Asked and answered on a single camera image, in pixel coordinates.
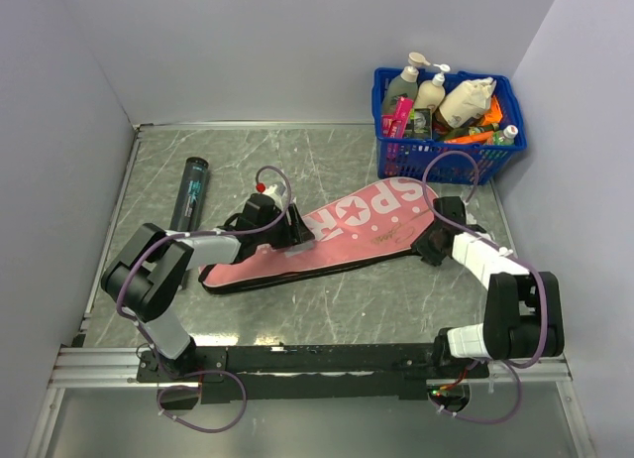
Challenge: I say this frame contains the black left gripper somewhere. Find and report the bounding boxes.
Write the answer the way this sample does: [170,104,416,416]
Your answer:
[256,203,313,250]

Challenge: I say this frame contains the pink racket bag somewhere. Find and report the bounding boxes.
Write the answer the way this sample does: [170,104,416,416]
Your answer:
[199,176,437,294]

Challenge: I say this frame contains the black shuttlecock tube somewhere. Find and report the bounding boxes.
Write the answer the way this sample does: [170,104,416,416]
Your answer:
[169,157,209,232]

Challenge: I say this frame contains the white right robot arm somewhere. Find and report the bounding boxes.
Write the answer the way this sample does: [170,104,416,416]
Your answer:
[411,196,565,377]

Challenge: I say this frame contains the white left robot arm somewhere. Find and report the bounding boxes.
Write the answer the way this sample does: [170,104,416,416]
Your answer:
[100,193,315,381]

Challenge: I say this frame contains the blue plastic basket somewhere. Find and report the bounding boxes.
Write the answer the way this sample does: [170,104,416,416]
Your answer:
[371,66,529,186]

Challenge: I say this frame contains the orange tube package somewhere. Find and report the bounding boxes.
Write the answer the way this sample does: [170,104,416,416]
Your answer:
[444,131,495,145]

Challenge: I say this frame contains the dark picture box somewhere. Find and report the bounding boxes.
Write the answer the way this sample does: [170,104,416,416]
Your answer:
[405,108,433,140]

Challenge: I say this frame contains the pink snack box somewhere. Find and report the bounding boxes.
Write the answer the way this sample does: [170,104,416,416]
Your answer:
[381,97,414,139]

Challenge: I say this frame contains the green bottle white cap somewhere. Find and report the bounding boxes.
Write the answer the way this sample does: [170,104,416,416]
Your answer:
[486,125,518,146]

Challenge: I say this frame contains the orange snack packet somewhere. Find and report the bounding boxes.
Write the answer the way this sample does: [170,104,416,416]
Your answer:
[481,95,503,126]

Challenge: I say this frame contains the beige paper bag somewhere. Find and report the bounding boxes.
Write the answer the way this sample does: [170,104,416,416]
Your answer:
[434,77,497,130]

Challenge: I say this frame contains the cream pump bottle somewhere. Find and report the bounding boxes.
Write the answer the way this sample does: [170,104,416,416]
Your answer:
[413,63,451,113]

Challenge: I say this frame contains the green pump bottle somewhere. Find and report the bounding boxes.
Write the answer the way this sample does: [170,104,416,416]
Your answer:
[381,52,430,115]

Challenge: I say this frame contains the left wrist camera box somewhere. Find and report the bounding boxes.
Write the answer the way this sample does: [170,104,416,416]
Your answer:
[257,181,286,209]

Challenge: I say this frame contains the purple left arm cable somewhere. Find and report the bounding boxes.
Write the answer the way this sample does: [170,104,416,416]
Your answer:
[114,166,293,432]

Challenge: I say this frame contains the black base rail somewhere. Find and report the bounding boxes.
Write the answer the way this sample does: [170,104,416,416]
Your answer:
[137,343,489,404]

